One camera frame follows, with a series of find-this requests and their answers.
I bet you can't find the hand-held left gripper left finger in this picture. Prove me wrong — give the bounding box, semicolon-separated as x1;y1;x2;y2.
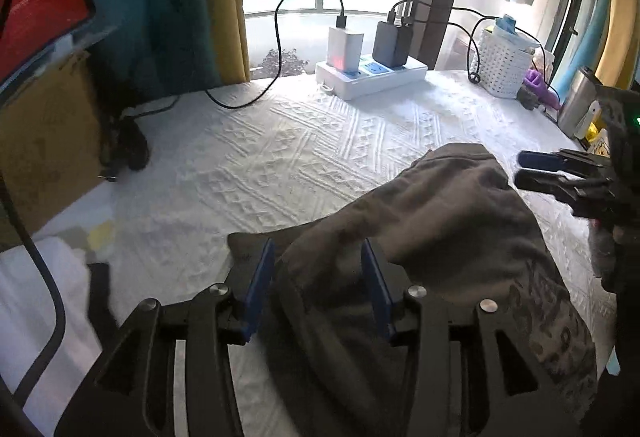
54;237;277;437

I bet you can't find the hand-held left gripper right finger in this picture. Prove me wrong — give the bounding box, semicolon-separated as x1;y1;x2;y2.
360;238;581;437

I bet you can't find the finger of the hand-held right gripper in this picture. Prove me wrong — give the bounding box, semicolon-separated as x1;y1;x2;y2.
517;148;613;170
513;168;616;218

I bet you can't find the dark grey t-shirt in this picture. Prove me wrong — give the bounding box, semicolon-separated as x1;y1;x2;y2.
227;142;601;437

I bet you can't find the stainless steel tumbler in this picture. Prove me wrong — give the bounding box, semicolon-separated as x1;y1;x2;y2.
556;66;601;140

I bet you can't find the purple toy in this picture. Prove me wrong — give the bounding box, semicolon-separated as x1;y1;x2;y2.
524;69;563;110

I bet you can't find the white plastic basket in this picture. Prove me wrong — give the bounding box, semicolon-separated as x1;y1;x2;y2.
479;28;533;98

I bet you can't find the blue face mask pack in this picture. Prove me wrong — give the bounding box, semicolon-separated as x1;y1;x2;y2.
492;14;541;48

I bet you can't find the white textured blanket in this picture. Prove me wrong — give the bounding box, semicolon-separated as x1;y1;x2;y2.
0;67;618;437

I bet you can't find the white power strip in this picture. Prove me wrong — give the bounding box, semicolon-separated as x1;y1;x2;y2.
315;56;428;100

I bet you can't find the dark grey charger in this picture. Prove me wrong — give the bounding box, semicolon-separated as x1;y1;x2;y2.
372;20;413;68

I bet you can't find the white charger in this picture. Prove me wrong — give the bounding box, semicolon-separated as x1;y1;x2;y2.
327;27;365;72

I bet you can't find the white folded garment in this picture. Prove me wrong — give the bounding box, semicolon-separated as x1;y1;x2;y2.
0;237;108;437

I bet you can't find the brown cardboard box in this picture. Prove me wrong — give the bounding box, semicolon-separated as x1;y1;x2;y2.
0;49;108;248

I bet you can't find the tablet with red screen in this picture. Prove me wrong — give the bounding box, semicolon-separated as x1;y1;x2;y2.
0;0;97;88

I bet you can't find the black charging cable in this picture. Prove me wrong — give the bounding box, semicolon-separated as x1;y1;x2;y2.
390;0;546;85
120;0;348;118

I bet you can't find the black strap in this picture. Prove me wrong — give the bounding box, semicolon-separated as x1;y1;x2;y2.
86;262;121;358

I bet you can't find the black bundled cable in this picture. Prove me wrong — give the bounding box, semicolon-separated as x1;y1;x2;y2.
97;106;151;182

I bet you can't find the thick black cable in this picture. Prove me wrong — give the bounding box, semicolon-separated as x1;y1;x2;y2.
0;167;67;410

